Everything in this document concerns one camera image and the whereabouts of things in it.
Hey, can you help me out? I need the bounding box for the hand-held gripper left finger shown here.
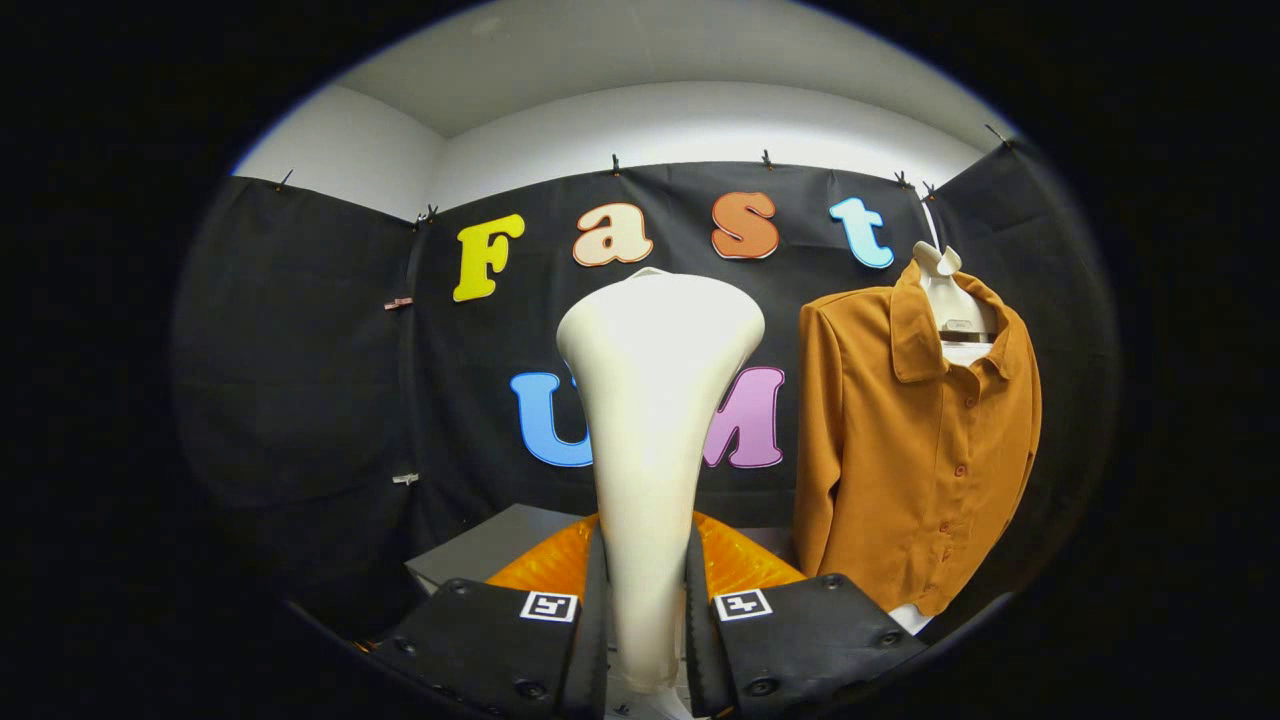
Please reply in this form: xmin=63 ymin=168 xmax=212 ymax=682
xmin=370 ymin=513 xmax=609 ymax=720

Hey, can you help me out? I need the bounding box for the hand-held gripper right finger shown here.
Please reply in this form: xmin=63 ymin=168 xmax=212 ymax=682
xmin=683 ymin=512 xmax=929 ymax=719

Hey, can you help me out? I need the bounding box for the white steamer hose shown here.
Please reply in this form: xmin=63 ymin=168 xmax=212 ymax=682
xmin=610 ymin=688 xmax=696 ymax=720

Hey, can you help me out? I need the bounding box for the white garment steamer head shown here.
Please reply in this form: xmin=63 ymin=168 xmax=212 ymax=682
xmin=556 ymin=268 xmax=767 ymax=696

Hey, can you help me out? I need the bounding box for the orange-brown button shirt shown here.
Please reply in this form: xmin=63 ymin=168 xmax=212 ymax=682
xmin=793 ymin=260 xmax=1043 ymax=617

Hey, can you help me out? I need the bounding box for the white clothes hanger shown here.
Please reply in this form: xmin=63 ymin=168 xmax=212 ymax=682
xmin=912 ymin=200 xmax=1001 ymax=346

